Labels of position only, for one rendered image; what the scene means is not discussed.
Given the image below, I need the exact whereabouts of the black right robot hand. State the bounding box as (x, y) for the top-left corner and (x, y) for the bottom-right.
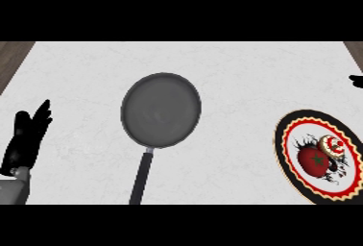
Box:
(347, 74), (363, 87)

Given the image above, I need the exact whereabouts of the black red white plate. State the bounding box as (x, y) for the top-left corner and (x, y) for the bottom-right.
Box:
(272, 109), (363, 206)

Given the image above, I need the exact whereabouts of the grey frying pan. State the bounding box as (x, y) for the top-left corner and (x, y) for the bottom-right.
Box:
(120, 72), (203, 206)

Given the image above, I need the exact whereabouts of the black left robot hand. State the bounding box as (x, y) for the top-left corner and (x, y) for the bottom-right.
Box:
(0, 99), (55, 177)

